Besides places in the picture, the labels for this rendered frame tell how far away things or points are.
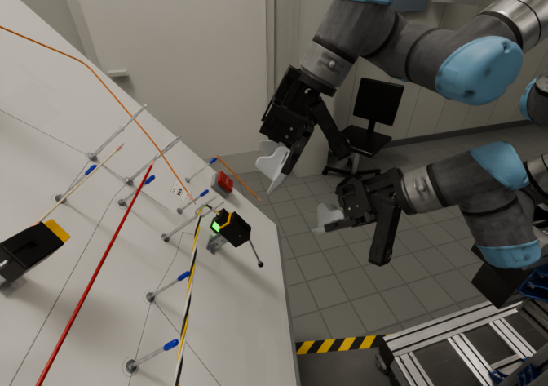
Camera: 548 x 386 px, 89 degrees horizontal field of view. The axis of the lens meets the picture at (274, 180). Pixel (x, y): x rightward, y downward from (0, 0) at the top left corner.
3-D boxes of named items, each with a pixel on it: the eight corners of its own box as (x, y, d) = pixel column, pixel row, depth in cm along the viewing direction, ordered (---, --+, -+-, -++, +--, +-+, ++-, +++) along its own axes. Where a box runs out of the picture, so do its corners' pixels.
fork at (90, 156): (90, 151, 49) (141, 100, 45) (99, 157, 50) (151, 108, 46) (84, 156, 48) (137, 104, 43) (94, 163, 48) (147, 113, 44)
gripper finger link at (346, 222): (330, 222, 59) (369, 210, 53) (333, 231, 58) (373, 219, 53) (319, 224, 55) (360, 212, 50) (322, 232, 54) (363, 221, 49)
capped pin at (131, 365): (122, 369, 34) (170, 343, 32) (129, 357, 36) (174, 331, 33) (132, 375, 35) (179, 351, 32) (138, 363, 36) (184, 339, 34)
